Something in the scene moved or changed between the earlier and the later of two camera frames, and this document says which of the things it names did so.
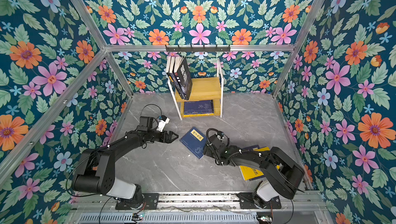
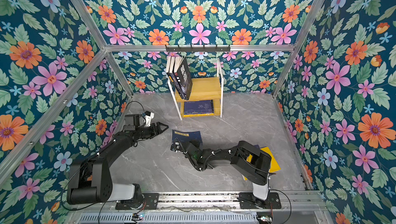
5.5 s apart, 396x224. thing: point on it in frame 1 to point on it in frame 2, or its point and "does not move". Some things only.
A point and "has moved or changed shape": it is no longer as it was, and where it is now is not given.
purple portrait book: x=175 y=78 does not move
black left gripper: x=168 y=140 to x=153 y=133
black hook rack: x=196 y=49 does not move
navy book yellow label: x=203 y=107 does not move
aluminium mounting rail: x=203 y=202 does not move
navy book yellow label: x=195 y=142 has moved or changed shape
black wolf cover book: x=183 y=77 does not move
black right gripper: x=207 y=151 to x=193 y=143
